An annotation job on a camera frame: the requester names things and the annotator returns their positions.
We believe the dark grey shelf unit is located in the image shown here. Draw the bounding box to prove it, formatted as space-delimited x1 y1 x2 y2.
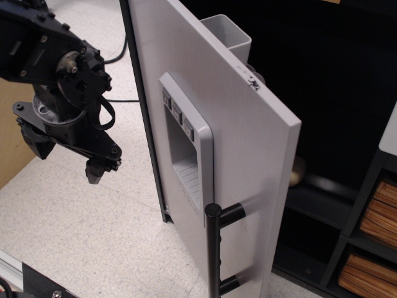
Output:
319 148 397 298

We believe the grey water dispenser panel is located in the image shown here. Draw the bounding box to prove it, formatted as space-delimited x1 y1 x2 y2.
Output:
159 73 214 226

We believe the upper woven storage basket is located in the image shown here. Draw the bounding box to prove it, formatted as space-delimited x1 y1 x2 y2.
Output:
359 178 396 249

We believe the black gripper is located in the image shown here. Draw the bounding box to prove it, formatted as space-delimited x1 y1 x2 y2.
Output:
12 96 122 184

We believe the white countertop edge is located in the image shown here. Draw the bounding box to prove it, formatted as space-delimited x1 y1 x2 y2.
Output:
378 105 397 156

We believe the lower woven storage basket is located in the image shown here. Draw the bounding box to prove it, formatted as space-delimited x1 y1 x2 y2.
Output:
337 253 396 298

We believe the grey door shelf bin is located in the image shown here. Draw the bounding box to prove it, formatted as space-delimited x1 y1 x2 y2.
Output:
200 14 252 65

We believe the grey toy fridge door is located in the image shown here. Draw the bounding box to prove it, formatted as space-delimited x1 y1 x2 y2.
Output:
121 1 301 297

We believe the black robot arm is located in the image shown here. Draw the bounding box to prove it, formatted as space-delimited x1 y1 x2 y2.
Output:
1 1 122 184

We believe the black bar door handle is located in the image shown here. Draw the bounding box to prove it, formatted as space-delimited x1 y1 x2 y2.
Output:
204 202 247 298

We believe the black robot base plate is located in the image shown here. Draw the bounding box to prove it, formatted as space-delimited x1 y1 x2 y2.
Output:
1 263 78 297

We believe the dark grey fridge cabinet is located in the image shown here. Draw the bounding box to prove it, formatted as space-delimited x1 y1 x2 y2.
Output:
119 0 397 298

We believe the round beige toy food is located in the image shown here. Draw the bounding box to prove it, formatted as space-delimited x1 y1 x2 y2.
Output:
289 155 306 187

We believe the light wooden board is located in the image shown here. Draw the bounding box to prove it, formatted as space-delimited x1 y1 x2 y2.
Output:
1 79 34 187

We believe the woven storage basket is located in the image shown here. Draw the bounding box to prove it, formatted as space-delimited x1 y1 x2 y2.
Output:
359 178 396 249
337 253 396 298

